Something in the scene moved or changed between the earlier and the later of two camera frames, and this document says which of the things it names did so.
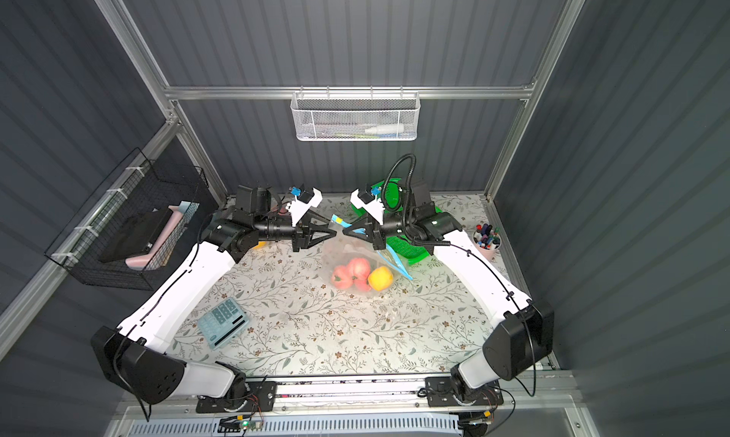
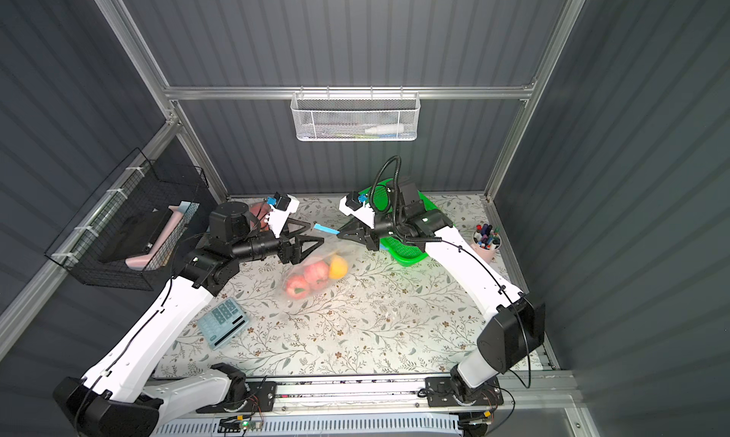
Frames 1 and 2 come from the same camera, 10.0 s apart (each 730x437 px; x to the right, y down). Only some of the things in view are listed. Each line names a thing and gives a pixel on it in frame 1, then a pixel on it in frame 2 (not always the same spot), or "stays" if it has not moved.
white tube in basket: (386, 129) stays
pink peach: (341, 276) → (297, 286)
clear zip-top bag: (354, 264) → (316, 271)
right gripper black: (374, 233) stays
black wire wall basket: (130, 231) stays
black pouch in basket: (139, 237) stays
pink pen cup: (487, 239) stays
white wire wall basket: (355, 116) stays
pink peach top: (359, 269) → (316, 275)
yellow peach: (380, 278) → (337, 268)
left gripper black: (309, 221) → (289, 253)
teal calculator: (221, 322) stays
